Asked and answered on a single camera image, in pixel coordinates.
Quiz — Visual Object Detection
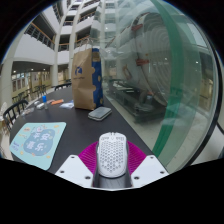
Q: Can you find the group of dark chairs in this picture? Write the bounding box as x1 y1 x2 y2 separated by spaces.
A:
11 84 48 103

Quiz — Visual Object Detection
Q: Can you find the large white cylindrical exhibit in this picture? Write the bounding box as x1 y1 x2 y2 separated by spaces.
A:
116 11 201 118

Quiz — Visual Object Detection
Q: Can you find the clear plastic packet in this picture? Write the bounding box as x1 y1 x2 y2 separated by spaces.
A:
20 107 36 117

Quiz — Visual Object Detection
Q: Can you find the white and blue plastic packet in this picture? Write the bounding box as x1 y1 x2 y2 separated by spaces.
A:
59 101 75 110

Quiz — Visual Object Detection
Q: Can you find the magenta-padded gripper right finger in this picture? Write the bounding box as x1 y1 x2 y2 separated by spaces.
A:
126 140 170 190

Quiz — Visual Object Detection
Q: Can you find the white lattice chair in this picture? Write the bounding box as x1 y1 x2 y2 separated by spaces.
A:
0 101 8 134

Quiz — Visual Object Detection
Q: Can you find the orange flat packet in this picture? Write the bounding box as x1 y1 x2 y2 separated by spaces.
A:
50 98 65 106

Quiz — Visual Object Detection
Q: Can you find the green-edged glass panel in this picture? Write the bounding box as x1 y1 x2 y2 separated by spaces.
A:
99 0 221 174

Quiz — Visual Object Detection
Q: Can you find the small blue-capped bottle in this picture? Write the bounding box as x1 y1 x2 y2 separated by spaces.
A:
41 94 49 110

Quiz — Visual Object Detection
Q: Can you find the white perforated computer mouse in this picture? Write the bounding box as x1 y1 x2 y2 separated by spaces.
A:
96 131 129 179

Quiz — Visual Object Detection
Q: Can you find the black wooden chair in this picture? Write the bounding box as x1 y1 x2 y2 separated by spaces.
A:
53 82 73 92
2 99 30 131

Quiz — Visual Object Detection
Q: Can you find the brown paper bag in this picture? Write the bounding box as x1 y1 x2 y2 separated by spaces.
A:
70 46 100 111

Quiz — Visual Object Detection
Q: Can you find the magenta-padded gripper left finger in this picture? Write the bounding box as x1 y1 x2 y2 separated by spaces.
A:
54 141 99 189

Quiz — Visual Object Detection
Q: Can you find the light blue printed mouse pad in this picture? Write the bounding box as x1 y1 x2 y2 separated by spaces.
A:
9 121 67 171

